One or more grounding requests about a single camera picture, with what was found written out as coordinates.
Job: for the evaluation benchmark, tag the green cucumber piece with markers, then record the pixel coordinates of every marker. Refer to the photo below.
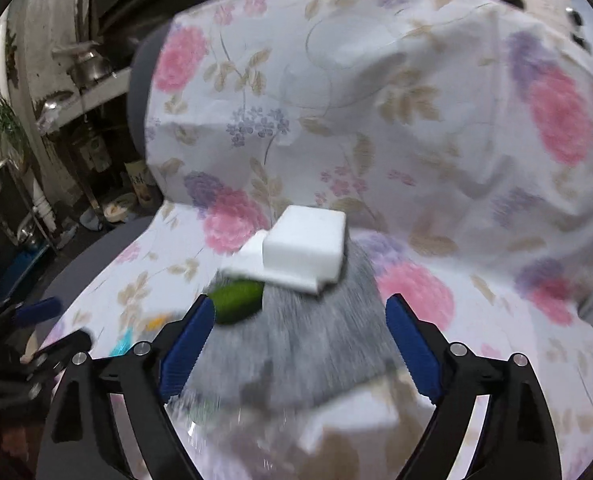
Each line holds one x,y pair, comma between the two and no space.
236,301

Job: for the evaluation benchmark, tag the grey foil pouch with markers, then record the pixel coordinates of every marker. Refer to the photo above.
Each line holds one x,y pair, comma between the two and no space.
316,340

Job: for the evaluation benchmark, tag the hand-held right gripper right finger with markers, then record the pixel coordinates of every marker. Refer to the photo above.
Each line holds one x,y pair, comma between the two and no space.
416,350

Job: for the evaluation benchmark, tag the small teal wrapper piece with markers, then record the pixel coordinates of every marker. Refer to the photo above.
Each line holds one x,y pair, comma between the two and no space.
121,345

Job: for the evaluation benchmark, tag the steel pot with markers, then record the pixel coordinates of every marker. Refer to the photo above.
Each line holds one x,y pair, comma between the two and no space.
89,62

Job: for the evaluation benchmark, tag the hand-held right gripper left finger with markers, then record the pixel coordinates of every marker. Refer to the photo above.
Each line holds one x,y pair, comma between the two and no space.
186,350

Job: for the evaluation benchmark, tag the white foam block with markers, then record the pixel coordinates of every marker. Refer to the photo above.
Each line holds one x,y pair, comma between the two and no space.
306,245

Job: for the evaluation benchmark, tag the white floor bowl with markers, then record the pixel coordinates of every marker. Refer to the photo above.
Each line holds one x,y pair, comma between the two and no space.
119,206

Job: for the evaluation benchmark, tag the grey office chair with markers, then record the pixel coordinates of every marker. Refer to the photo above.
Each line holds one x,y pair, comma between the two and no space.
139,100

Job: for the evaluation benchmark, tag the white printed bag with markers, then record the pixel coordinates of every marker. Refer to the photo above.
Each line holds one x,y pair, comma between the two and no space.
139,182

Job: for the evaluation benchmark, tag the floral cloth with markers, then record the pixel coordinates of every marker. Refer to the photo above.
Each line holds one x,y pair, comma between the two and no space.
376,135

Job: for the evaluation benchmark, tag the clear plastic wrapper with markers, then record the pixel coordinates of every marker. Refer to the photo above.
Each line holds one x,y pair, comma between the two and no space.
226,440

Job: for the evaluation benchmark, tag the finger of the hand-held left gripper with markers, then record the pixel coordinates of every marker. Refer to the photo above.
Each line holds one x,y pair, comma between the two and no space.
61,352
39,306

